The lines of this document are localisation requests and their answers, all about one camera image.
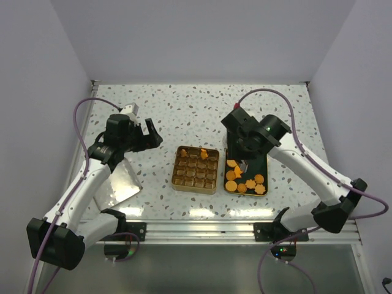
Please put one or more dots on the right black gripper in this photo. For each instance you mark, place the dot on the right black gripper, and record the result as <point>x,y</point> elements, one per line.
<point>233,153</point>

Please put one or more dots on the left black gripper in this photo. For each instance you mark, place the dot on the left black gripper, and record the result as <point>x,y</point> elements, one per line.
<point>147,141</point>

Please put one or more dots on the silver metal tongs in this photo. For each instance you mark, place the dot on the silver metal tongs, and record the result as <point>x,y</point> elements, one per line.
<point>243,165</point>

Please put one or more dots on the fish cookie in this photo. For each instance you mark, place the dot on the fish cookie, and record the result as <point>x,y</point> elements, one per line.
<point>238,172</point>
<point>203,154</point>

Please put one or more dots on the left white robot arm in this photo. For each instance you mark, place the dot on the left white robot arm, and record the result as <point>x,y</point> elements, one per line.
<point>59,238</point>

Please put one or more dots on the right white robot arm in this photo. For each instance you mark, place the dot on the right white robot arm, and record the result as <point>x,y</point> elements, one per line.
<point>249,139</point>

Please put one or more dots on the green cookie tray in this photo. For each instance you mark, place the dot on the green cookie tray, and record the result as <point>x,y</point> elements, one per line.
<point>255,167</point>

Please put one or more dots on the swirl butter cookie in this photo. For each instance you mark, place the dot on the swirl butter cookie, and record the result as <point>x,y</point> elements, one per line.
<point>241,188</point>

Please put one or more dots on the bottom large round cookie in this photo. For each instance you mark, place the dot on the bottom large round cookie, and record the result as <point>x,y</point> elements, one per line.
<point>231,186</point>

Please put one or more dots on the gold cookie tin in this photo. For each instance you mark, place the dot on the gold cookie tin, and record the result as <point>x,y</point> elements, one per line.
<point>193,174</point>

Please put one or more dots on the silver tin lid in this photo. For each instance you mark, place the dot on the silver tin lid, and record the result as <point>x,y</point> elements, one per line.
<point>121,185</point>

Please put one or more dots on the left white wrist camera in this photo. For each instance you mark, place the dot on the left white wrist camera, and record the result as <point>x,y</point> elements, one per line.
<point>131,110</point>

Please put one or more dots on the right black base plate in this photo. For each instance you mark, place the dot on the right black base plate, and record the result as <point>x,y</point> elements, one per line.
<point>263,232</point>

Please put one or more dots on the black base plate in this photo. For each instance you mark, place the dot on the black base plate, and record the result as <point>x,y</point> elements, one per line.
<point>263,232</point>
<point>138,229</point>

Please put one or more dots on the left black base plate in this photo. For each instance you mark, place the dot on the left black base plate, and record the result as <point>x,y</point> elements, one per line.
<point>138,229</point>

